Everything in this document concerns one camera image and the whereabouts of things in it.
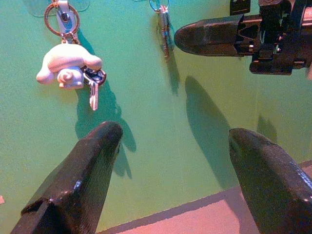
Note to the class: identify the bunch of keys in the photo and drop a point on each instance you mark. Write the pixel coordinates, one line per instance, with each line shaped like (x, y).
(163, 26)

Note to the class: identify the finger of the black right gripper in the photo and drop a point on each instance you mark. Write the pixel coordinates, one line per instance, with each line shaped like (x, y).
(209, 37)
(240, 6)

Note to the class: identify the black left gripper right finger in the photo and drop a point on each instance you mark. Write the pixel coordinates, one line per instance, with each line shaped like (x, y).
(273, 185)

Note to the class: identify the clear adhesive wall hook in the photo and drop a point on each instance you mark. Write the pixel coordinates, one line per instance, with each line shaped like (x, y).
(64, 6)

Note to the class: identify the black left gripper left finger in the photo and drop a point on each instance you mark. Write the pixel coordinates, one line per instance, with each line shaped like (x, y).
(80, 182)

